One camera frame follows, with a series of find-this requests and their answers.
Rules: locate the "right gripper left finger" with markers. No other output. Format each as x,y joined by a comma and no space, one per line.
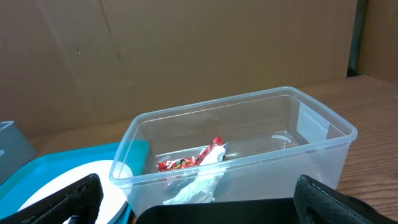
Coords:
78,202

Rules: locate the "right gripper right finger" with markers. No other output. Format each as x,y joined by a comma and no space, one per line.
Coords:
315,202

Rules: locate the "large white plate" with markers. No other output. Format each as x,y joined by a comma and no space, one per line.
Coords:
113,202

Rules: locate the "red snack wrapper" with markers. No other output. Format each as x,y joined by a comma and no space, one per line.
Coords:
186,161

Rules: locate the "white napkin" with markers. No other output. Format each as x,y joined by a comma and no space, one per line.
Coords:
202,189

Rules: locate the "black plastic tray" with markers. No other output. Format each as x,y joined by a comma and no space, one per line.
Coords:
268,211

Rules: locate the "teal plastic tray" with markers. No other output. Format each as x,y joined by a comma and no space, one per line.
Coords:
48,174

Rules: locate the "grey plastic dish rack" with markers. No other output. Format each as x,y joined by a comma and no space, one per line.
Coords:
16,149

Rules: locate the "clear plastic bin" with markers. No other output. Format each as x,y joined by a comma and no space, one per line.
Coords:
273,137

